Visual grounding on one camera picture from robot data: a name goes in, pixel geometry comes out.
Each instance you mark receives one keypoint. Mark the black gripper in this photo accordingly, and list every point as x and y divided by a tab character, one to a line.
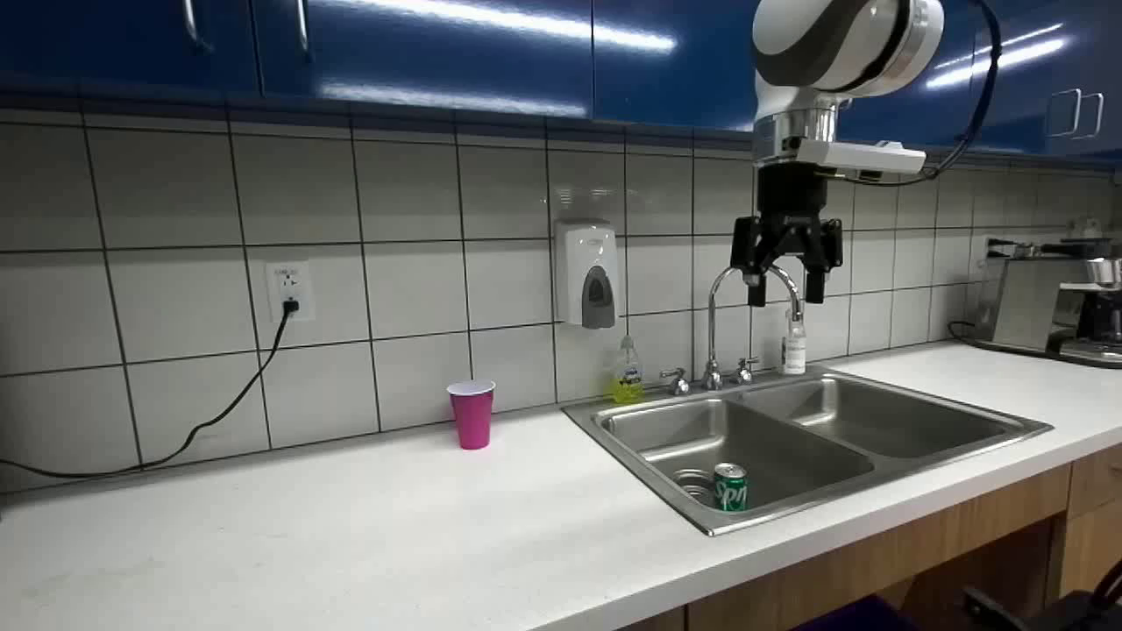
793	193

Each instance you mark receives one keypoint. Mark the green soda can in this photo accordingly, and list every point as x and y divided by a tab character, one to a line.
732	487

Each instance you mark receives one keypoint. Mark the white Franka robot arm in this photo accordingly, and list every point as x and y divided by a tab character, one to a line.
842	36

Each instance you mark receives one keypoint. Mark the stainless steel double sink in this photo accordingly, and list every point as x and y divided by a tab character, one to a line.
793	456

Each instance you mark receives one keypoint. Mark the white pump soap bottle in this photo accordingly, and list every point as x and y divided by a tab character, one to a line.
793	349

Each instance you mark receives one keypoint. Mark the chrome gooseneck faucet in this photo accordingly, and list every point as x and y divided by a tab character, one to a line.
713	339

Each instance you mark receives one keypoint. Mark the blue cabinet door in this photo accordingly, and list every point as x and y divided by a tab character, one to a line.
443	54
678	70
1111	56
1020	91
106	47

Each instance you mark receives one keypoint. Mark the yellow-green dish soap bottle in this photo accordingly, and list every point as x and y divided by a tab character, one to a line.
626	386

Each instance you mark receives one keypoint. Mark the silver coffee machine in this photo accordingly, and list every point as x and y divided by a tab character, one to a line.
1037	300

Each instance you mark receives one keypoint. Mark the wooden base cabinet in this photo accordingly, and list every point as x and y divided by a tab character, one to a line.
1003	512

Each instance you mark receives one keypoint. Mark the pink plastic cup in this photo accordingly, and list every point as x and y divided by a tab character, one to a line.
470	415

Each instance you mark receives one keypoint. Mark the black chair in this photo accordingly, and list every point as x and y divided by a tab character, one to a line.
1053	616

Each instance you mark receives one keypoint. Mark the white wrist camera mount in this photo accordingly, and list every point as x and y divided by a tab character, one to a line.
865	157

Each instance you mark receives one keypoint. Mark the white wall soap dispenser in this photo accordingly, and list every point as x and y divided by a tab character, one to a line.
588	275

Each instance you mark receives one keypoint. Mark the white wall power outlet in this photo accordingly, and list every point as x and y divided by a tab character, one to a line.
289	285

